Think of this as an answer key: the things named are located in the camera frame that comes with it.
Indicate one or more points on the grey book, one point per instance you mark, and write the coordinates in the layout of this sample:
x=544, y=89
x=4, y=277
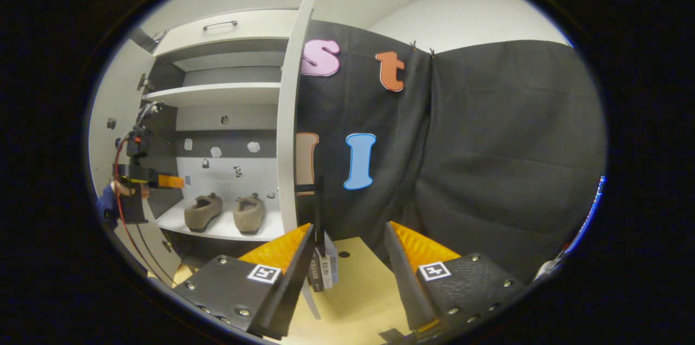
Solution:
x=314, y=271
x=326, y=274
x=334, y=263

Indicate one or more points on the metal door hinge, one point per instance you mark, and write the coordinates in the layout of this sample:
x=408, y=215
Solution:
x=167, y=246
x=143, y=82

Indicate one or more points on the white cabinet shelf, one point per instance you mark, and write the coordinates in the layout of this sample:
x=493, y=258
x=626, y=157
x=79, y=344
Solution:
x=217, y=94

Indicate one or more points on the brown fuzzy shoe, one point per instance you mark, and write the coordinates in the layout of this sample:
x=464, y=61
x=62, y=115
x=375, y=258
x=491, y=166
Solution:
x=202, y=213
x=250, y=214

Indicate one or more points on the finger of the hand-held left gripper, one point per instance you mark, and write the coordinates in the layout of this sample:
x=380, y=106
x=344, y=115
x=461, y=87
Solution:
x=168, y=181

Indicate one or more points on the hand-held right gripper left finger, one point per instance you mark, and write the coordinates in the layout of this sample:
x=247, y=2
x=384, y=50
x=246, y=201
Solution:
x=293, y=280

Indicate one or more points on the white shoe cabinet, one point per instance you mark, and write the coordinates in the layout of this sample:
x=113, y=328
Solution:
x=228, y=171

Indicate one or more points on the white cabinet drawer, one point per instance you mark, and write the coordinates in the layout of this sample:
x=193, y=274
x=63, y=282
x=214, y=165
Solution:
x=244, y=24

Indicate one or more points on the white cabinet door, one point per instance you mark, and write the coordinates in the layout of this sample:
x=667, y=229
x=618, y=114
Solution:
x=108, y=106
x=290, y=117

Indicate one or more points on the black backdrop cloth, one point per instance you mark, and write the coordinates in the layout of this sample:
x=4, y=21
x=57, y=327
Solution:
x=488, y=144

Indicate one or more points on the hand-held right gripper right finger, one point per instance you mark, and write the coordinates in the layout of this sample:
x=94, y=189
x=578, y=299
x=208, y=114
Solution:
x=404, y=274

